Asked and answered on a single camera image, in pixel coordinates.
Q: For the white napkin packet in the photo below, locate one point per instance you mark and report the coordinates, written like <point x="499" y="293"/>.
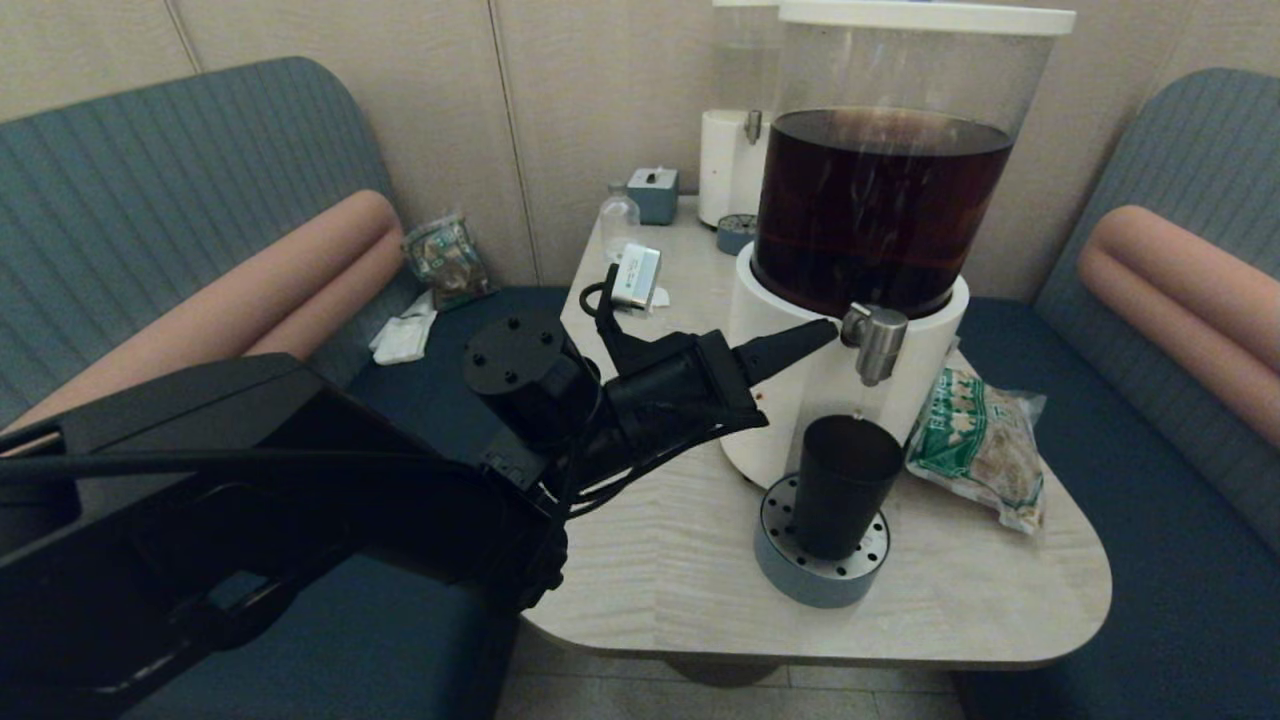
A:
<point x="404" y="338"/>

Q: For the crumpled white tissue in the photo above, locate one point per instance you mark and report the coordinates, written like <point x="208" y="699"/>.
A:
<point x="660" y="296"/>

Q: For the clear plastic bottle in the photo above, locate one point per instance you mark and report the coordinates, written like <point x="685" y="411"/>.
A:
<point x="618" y="215"/>

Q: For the teal upholstered booth bench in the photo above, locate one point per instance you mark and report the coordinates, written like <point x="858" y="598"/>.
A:
<point x="1150" y="500"/>
<point x="150" y="200"/>

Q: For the green printed snack bag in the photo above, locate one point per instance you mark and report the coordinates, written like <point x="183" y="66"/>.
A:
<point x="975" y="450"/>

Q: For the pink cylindrical back bolster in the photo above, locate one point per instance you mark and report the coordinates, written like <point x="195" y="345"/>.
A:
<point x="1180" y="288"/>
<point x="250" y="310"/>

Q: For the clear water beverage dispenser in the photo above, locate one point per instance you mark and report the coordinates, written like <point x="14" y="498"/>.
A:
<point x="725" y="165"/>

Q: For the round perforated drip tray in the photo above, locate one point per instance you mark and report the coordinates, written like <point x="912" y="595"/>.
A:
<point x="790" y="570"/>
<point x="735" y="235"/>

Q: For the clear snack bag dark print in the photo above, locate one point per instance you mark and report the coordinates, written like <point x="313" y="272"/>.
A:
<point x="448" y="262"/>

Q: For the dark table pedestal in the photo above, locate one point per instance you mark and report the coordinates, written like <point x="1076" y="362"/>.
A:
<point x="720" y="674"/>

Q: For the blue-grey tissue box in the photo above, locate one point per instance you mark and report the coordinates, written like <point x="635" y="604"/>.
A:
<point x="655" y="197"/>

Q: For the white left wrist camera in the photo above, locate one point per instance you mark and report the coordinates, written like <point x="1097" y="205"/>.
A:
<point x="637" y="277"/>

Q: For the steel dispenser tap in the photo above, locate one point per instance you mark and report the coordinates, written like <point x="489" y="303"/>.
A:
<point x="752" y="127"/>
<point x="878" y="343"/>

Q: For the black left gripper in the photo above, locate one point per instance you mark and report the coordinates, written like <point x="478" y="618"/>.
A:
<point x="680" y="390"/>

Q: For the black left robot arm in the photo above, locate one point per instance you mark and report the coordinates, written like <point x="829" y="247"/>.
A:
<point x="250" y="540"/>

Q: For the black plastic cup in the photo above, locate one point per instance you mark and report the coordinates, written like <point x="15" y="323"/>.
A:
<point x="845" y="490"/>

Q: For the dark tea beverage dispenser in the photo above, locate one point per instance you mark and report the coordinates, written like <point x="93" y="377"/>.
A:
<point x="880" y="220"/>

